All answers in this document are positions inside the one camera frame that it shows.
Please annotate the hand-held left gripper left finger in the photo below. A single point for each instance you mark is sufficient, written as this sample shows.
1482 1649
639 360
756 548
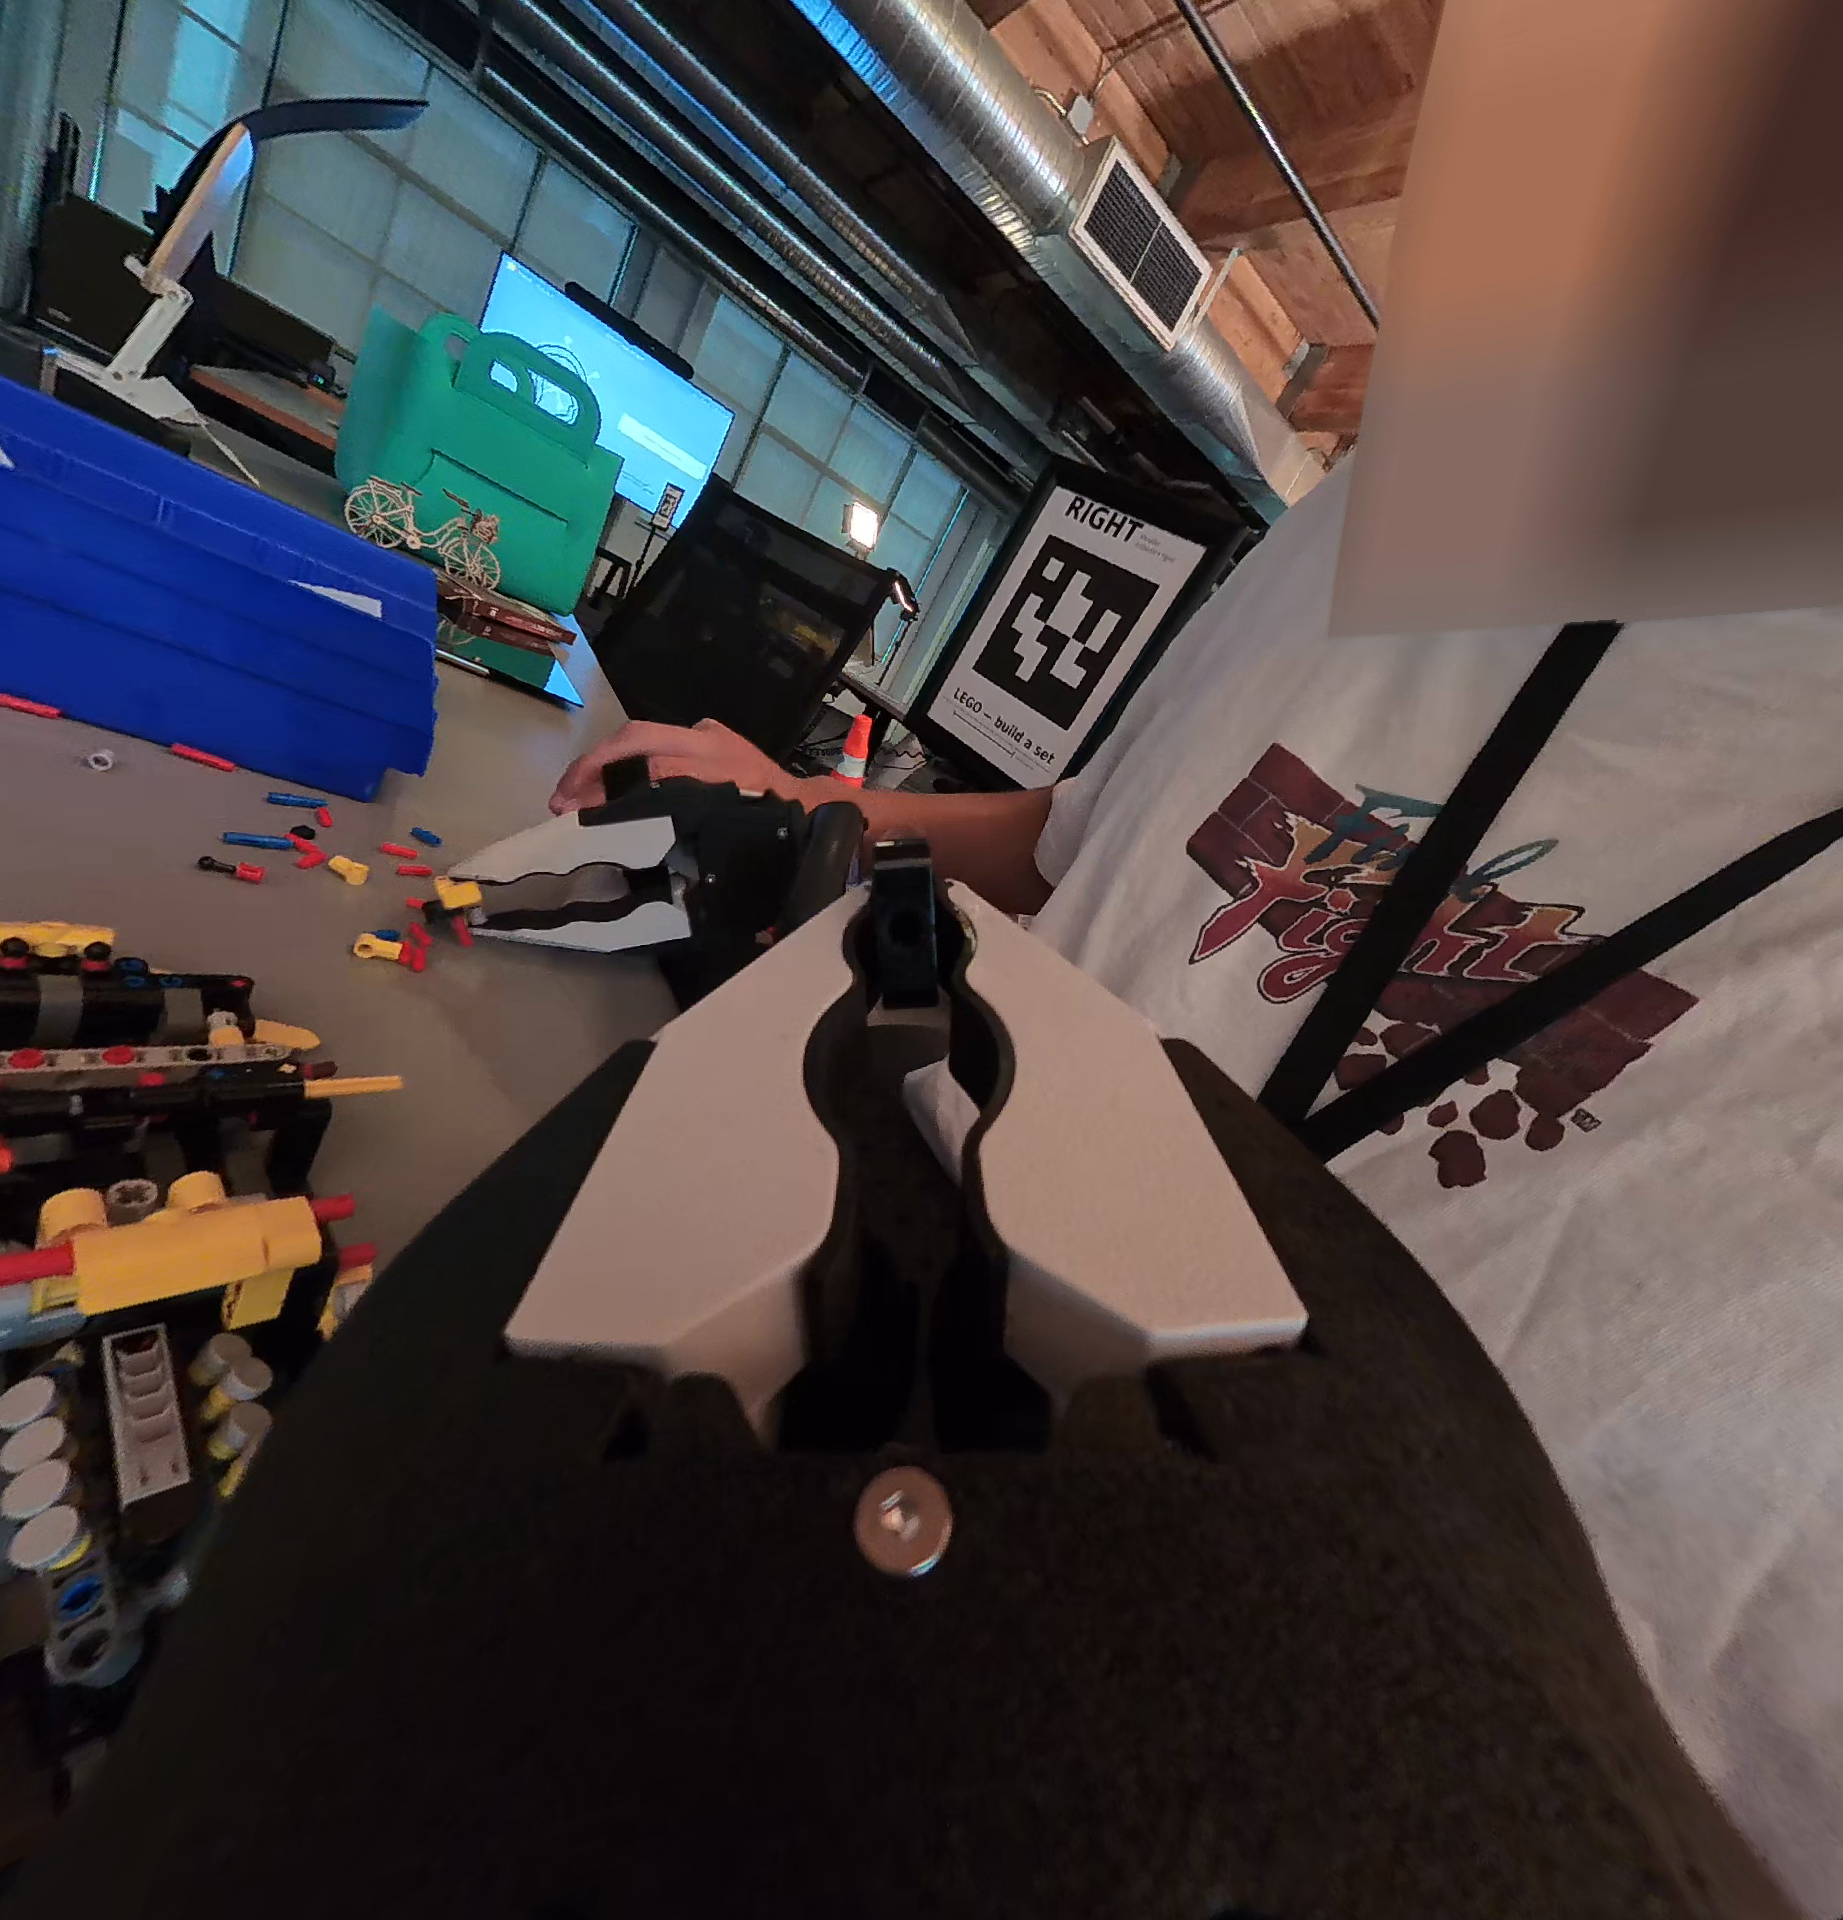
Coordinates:
693 1198

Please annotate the square code card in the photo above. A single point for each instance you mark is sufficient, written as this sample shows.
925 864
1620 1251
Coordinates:
1086 627

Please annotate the black monitor screen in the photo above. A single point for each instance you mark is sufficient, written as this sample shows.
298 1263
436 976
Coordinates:
650 375

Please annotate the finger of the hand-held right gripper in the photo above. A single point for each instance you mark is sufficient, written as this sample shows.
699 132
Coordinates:
622 929
578 850

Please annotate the air vent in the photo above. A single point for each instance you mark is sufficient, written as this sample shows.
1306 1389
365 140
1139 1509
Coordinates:
1144 239

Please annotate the desk lamp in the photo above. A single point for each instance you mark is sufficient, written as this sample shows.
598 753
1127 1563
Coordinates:
203 191

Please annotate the orange traffic cone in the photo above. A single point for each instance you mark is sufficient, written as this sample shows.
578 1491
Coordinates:
856 753

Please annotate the scattered small lego pieces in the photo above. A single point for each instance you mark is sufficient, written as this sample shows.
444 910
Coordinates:
305 847

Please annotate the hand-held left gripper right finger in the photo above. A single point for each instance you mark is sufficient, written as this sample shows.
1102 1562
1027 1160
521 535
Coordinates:
1128 1198

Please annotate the miniature bicycle model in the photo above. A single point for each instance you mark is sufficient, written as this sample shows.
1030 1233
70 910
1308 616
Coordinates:
418 524

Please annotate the black lego frame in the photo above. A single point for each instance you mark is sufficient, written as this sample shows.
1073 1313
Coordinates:
906 929

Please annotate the teal container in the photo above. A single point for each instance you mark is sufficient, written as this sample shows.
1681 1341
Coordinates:
473 449

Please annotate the metal air duct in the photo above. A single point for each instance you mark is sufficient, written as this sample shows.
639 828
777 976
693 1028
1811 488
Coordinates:
1013 136

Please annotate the lego car model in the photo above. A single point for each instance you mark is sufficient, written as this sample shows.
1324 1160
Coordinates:
142 1248

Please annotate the person's right hand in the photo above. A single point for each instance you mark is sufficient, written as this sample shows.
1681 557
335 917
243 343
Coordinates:
680 750

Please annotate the blue plastic bin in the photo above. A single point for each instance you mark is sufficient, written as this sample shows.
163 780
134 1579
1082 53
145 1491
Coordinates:
185 598

